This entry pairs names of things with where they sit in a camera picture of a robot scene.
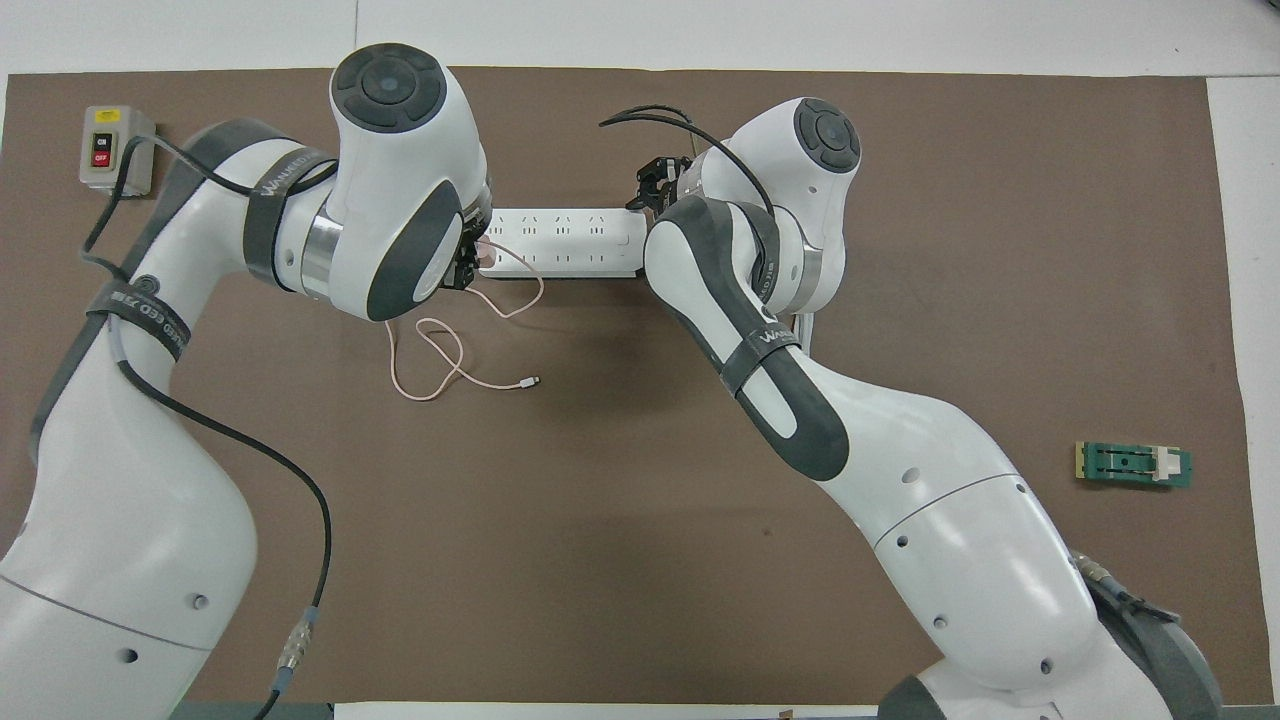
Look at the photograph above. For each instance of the white power strip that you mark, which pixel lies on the white power strip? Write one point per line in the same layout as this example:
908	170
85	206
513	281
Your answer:
570	240

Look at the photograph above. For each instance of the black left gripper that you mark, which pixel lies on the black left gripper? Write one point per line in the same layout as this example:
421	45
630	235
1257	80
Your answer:
474	228

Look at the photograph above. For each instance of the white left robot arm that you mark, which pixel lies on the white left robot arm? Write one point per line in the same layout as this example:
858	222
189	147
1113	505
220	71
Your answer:
150	520

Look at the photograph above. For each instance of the pink charger adapter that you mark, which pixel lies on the pink charger adapter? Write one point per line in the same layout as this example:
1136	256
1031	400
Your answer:
487	252

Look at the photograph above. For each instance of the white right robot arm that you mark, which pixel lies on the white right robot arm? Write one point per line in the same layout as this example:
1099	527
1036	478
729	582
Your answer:
950	520

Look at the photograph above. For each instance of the grey push-button switch box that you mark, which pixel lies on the grey push-button switch box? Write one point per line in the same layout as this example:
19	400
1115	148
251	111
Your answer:
105	150

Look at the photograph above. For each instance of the brown table mat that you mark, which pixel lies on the brown table mat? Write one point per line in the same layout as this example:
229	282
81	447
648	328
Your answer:
620	560

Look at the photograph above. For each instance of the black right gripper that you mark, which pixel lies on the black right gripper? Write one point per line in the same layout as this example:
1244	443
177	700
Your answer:
672	180

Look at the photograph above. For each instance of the green knife switch yellow base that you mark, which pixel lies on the green knife switch yellow base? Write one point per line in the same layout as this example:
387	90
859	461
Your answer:
1130	465

